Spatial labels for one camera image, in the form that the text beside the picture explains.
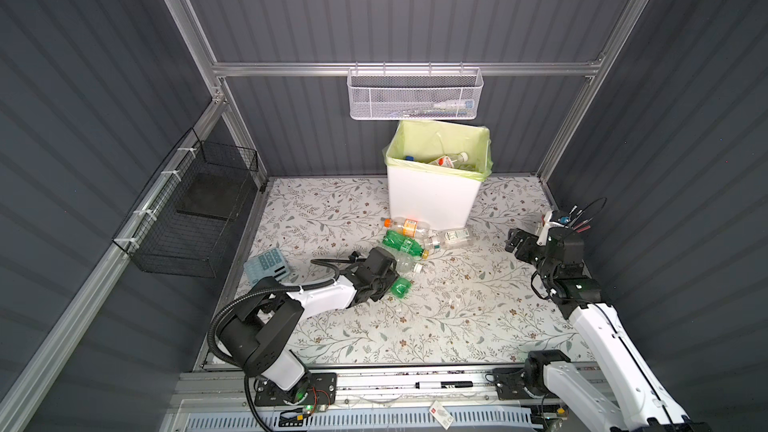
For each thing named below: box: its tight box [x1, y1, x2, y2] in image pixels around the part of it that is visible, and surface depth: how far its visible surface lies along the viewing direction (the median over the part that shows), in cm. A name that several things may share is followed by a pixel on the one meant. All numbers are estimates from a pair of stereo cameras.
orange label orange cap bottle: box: [383, 217, 431, 238], surface depth 103 cm
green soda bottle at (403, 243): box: [382, 230, 424, 257], surface depth 99 cm
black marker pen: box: [415, 381, 473, 389], surface depth 75 cm
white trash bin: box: [387, 165, 482, 231], surface depth 90 cm
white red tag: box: [429, 400, 455, 430], surface depth 71 cm
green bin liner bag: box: [383, 120, 494, 182], surface depth 98 cm
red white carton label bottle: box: [429, 152, 469, 169], surface depth 96 cm
